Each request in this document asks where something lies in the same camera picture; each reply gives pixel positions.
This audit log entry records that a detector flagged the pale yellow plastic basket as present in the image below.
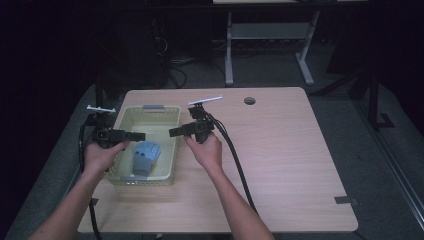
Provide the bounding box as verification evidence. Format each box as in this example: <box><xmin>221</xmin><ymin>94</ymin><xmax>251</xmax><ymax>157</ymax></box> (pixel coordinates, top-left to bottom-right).
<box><xmin>105</xmin><ymin>104</ymin><xmax>182</xmax><ymax>187</ymax></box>

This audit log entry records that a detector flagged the blue grey glove with dots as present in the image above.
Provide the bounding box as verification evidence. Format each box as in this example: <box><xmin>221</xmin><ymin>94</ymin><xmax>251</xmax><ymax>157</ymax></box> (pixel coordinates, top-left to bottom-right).
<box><xmin>131</xmin><ymin>140</ymin><xmax>156</xmax><ymax>178</ymax></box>

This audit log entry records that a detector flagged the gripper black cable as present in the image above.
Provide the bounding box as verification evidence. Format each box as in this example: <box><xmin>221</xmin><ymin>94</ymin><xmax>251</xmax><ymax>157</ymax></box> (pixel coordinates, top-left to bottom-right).
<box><xmin>199</xmin><ymin>109</ymin><xmax>260</xmax><ymax>216</ymax></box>
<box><xmin>77</xmin><ymin>123</ymin><xmax>103</xmax><ymax>240</ymax></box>

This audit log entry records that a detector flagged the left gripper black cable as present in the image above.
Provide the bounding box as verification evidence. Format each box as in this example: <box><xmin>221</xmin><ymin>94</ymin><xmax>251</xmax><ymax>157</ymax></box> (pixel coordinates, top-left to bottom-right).
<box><xmin>77</xmin><ymin>123</ymin><xmax>103</xmax><ymax>240</ymax></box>

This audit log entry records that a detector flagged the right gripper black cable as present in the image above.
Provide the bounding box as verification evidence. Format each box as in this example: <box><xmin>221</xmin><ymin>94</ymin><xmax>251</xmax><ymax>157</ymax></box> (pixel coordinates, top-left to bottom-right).
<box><xmin>199</xmin><ymin>109</ymin><xmax>260</xmax><ymax>216</ymax></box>

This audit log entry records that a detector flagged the black metal stand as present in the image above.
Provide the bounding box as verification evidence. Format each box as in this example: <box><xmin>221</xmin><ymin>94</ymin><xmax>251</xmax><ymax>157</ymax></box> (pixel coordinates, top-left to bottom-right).
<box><xmin>367</xmin><ymin>68</ymin><xmax>396</xmax><ymax>132</ymax></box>
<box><xmin>82</xmin><ymin>70</ymin><xmax>106</xmax><ymax>130</ymax></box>

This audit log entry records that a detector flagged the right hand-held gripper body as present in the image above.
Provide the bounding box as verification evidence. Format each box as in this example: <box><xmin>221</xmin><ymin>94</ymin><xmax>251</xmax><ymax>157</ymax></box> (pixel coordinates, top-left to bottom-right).
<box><xmin>183</xmin><ymin>95</ymin><xmax>224</xmax><ymax>145</ymax></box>

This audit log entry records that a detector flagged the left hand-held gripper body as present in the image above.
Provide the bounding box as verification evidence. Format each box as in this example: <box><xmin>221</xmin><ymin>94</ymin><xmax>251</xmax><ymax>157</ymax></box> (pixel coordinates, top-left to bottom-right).
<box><xmin>86</xmin><ymin>104</ymin><xmax>128</xmax><ymax>150</ymax></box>

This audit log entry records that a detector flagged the person's right hand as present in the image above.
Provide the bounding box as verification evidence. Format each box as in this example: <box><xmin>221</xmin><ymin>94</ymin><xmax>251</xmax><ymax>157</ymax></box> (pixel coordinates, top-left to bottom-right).
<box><xmin>182</xmin><ymin>131</ymin><xmax>224</xmax><ymax>175</ymax></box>

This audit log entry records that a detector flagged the plain blue grey glove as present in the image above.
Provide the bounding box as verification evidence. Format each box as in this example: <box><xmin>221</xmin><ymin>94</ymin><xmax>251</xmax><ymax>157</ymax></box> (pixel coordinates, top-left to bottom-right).
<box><xmin>150</xmin><ymin>142</ymin><xmax>162</xmax><ymax>168</ymax></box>

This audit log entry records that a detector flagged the floor cables bundle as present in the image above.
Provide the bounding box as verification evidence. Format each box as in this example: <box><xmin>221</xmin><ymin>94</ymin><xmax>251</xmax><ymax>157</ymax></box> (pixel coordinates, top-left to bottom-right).
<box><xmin>166</xmin><ymin>57</ymin><xmax>201</xmax><ymax>90</ymax></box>

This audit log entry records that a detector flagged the person's left hand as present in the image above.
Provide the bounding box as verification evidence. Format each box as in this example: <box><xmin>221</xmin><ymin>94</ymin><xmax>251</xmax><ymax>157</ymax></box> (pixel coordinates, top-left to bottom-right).
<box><xmin>82</xmin><ymin>139</ymin><xmax>131</xmax><ymax>177</ymax></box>

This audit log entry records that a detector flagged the white metal desk frame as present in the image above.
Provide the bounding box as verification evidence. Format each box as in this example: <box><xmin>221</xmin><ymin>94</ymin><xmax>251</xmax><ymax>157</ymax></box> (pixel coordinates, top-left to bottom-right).
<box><xmin>212</xmin><ymin>0</ymin><xmax>322</xmax><ymax>87</ymax></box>

